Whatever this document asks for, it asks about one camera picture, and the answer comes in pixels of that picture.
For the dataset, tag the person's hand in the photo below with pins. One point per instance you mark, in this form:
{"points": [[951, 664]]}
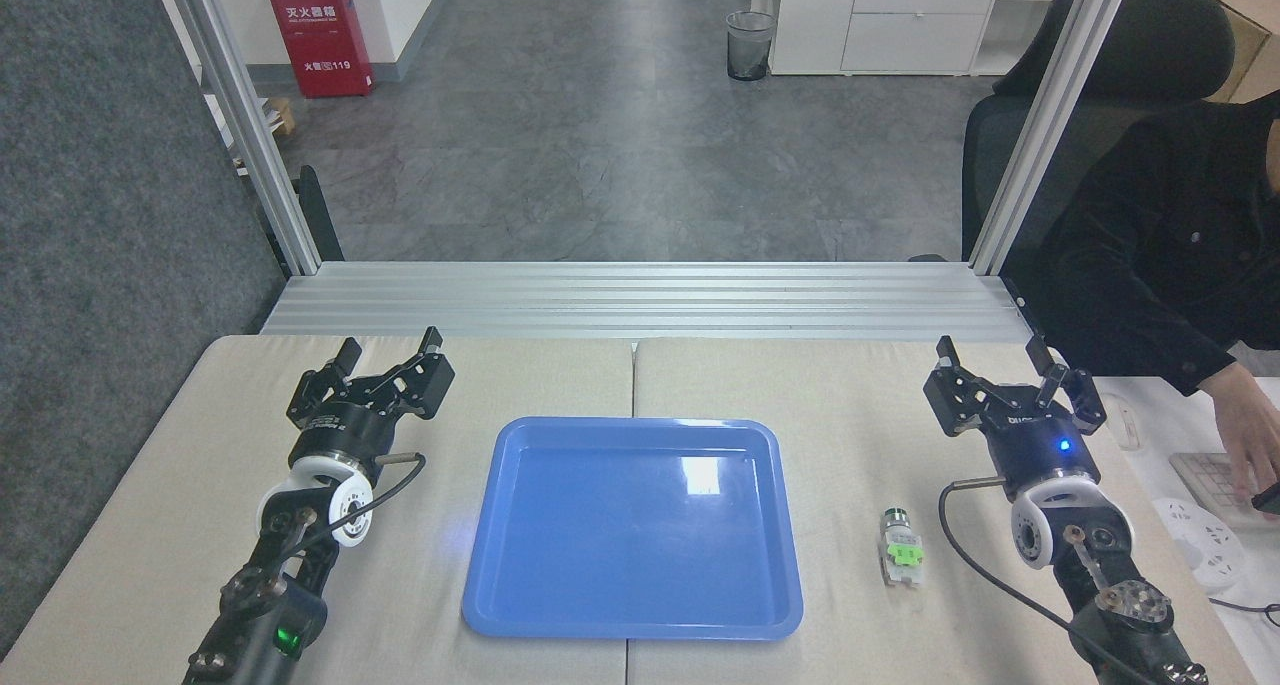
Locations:
{"points": [[1255, 435]]}

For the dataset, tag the white drawer cabinet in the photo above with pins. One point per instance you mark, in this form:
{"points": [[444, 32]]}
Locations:
{"points": [[900, 25]]}

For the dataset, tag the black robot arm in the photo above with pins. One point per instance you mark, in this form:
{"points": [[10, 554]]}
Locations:
{"points": [[262, 605], [1110, 585]]}

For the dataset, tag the grey mesh waste bin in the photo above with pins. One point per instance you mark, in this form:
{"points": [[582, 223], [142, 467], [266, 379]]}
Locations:
{"points": [[750, 47]]}

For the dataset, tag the blue plastic tray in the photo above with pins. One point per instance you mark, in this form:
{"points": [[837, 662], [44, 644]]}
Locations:
{"points": [[600, 555]]}

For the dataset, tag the white computer mouse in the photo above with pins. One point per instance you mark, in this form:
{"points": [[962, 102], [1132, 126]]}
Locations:
{"points": [[1127, 427]]}

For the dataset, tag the silver aluminium rail platform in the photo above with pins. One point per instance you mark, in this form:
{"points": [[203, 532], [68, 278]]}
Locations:
{"points": [[640, 300]]}

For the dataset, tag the black panel foot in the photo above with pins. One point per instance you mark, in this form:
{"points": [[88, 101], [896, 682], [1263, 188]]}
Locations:
{"points": [[320, 215]]}

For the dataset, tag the small wooden block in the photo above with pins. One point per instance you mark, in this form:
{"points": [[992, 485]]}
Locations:
{"points": [[281, 115]]}

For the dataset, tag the red fire extinguisher box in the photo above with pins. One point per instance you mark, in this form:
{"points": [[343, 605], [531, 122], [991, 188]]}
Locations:
{"points": [[318, 35]]}

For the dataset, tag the black office chair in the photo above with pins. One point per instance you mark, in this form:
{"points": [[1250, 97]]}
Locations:
{"points": [[1150, 50]]}

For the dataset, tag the white keyboard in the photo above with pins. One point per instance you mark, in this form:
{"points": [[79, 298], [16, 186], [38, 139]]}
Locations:
{"points": [[1205, 480]]}

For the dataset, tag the person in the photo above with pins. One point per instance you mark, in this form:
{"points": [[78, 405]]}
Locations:
{"points": [[1150, 255]]}

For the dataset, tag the switch part with green clip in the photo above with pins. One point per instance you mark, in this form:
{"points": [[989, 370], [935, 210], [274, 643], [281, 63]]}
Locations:
{"points": [[901, 553]]}

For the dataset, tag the white power strip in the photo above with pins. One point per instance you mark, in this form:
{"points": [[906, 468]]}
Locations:
{"points": [[1205, 545]]}

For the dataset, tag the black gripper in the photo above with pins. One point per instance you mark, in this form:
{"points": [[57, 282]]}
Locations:
{"points": [[1040, 455], [345, 433]]}

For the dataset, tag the silver aluminium post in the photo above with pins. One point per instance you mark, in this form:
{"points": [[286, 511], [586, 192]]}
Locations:
{"points": [[1055, 115], [240, 115]]}

